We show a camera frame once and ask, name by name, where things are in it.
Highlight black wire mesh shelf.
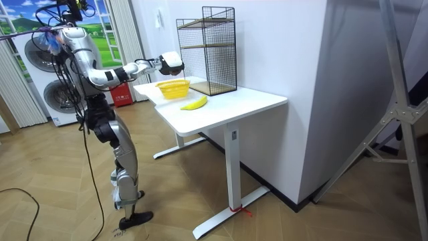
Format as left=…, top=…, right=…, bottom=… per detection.
left=175, top=5, right=238, bottom=97

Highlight red strap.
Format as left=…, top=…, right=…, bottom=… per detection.
left=229, top=204, right=254, bottom=218

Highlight red box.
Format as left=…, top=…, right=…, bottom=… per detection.
left=109, top=82, right=134, bottom=108

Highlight white wall switch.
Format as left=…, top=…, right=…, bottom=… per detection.
left=154, top=7, right=165, bottom=29

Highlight white curtain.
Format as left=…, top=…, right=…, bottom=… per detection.
left=108, top=0, right=152, bottom=102
left=0, top=39, right=49, bottom=129

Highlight yellow plastic basket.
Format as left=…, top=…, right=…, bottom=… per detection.
left=155, top=79, right=191, bottom=100

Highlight robot legs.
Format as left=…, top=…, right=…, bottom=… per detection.
left=83, top=94, right=154, bottom=231

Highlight robot body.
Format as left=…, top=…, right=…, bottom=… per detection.
left=34, top=0, right=114, bottom=101

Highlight white standing desk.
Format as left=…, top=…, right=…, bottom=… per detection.
left=132, top=76, right=289, bottom=240

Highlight white washing machine tower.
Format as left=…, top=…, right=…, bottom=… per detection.
left=11, top=31, right=88, bottom=127

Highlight cable bundle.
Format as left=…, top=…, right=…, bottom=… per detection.
left=0, top=23, right=74, bottom=56

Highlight yellow banana soft toy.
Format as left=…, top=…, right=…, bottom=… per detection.
left=180, top=95, right=209, bottom=111

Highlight black floor cable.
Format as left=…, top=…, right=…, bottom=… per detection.
left=78, top=123, right=106, bottom=241
left=0, top=187, right=41, bottom=241

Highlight silver metal stand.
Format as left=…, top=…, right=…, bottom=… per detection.
left=312, top=0, right=428, bottom=241

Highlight landscape window wall poster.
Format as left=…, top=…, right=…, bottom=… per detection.
left=0, top=0, right=123, bottom=82

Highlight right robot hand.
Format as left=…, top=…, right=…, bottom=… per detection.
left=158, top=51, right=185, bottom=77

